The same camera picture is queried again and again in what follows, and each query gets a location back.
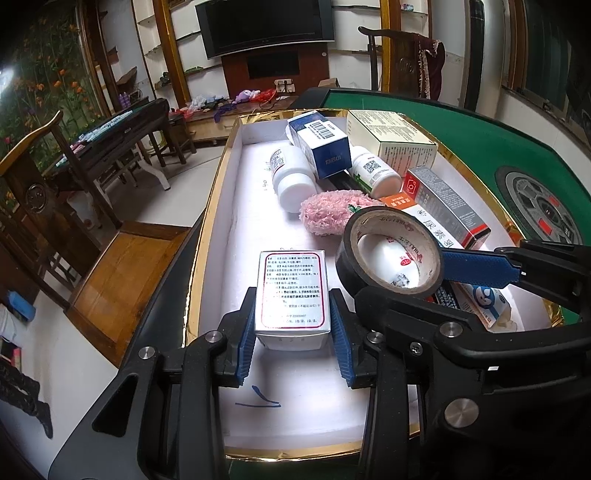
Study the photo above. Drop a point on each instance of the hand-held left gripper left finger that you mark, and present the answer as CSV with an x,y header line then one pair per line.
x,y
247,341

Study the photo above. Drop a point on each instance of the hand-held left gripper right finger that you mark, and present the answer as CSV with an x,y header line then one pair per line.
x,y
339,346

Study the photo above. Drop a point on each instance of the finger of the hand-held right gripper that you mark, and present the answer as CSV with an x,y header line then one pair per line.
x,y
475,267
461,341

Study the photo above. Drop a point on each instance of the silver medicine box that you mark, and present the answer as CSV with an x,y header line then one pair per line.
x,y
291,295

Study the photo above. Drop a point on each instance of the black tape roll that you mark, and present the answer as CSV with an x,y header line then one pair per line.
x,y
344,263

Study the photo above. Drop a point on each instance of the gold-edged white cardboard box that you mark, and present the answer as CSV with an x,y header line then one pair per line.
x,y
240,221

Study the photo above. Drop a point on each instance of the small white pill bottle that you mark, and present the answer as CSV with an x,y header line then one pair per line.
x,y
374,173

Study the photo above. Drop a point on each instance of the beige medicine box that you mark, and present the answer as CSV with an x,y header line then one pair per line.
x,y
397,138

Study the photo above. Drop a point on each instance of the blue white medicine box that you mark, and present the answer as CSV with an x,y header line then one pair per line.
x,y
323,157

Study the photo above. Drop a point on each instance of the white box blue cartoon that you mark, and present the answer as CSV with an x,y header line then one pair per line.
x,y
485,300

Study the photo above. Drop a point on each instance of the orange white medicine box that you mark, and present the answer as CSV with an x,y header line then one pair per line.
x,y
429,221

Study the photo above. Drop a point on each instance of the grey red medicine box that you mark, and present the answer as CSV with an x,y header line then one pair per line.
x,y
443,198

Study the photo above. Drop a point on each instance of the round table control panel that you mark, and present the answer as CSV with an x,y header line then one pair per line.
x,y
535,203

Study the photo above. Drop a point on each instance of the pink plush toy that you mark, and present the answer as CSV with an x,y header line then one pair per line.
x,y
328,212

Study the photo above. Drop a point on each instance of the maroon fringed cloth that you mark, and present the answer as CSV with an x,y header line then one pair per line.
x,y
431,64

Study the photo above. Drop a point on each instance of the dark wooden stool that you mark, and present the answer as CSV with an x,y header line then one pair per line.
x,y
180,134

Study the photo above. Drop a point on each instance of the low wooden TV bench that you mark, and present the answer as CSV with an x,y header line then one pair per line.
x,y
207,124

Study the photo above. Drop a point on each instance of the dark wooden armchair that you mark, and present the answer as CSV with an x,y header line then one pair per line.
x,y
392,60

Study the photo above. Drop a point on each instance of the small cardboard box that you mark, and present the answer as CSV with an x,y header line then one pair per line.
x,y
328,83

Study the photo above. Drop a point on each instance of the dark mahjong table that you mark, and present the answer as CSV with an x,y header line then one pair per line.
x,y
124,134

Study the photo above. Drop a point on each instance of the purple plush toy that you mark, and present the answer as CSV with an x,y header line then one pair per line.
x,y
244,96

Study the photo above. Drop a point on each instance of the red plastic bag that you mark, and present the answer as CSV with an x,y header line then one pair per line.
x,y
267,95

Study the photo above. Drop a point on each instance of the row of mahjong tiles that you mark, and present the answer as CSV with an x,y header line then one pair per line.
x,y
101,131

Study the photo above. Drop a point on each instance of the carved wooden armchair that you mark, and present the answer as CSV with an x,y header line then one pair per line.
x,y
32,198

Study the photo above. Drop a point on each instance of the white power sockets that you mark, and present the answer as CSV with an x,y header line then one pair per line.
x,y
285,86

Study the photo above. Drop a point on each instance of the black flat television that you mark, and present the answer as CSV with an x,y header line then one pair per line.
x,y
263,25

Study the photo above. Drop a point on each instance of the window with wooden frame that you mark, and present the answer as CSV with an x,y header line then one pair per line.
x,y
549,50

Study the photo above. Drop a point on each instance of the brown TV wall panel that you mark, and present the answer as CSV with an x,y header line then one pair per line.
x,y
314,64

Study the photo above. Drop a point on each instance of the wooden wall shelf unit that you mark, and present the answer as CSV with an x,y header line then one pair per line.
x,y
161,46

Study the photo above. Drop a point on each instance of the floral wall mural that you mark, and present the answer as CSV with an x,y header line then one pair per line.
x,y
41,92

